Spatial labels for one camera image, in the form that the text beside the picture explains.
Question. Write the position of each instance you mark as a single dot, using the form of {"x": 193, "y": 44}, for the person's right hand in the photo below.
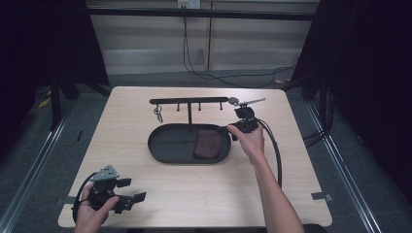
{"x": 252, "y": 144}

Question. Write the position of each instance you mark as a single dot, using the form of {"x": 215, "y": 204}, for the black horizontal bar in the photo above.
{"x": 200, "y": 13}

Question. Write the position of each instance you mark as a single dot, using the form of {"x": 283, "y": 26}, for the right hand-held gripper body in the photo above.
{"x": 247, "y": 121}

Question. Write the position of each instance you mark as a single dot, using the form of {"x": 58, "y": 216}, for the dark curtain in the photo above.
{"x": 369, "y": 64}
{"x": 42, "y": 42}

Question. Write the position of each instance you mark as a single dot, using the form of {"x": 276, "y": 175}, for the metal floor rail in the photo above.
{"x": 343, "y": 168}
{"x": 32, "y": 171}

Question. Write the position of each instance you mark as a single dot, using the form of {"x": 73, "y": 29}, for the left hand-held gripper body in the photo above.
{"x": 103, "y": 194}

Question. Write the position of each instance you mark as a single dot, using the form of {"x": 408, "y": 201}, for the yellow tape piece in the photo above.
{"x": 44, "y": 103}

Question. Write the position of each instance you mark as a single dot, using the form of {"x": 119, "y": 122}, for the white wall socket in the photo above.
{"x": 189, "y": 4}

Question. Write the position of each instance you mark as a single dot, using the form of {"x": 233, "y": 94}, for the small black floor strip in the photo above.
{"x": 79, "y": 136}

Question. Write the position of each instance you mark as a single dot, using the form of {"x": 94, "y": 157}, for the brown zip pouch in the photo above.
{"x": 207, "y": 144}

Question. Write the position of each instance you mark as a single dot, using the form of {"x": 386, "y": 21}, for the person's left hand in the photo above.
{"x": 89, "y": 221}

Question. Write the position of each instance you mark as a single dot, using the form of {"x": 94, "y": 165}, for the black key rack with tray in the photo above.
{"x": 171, "y": 142}

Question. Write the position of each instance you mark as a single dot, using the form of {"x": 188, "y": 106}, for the black metal stand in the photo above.
{"x": 55, "y": 103}

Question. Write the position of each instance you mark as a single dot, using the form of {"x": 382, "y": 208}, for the grey tape strip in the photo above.
{"x": 66, "y": 200}
{"x": 321, "y": 196}

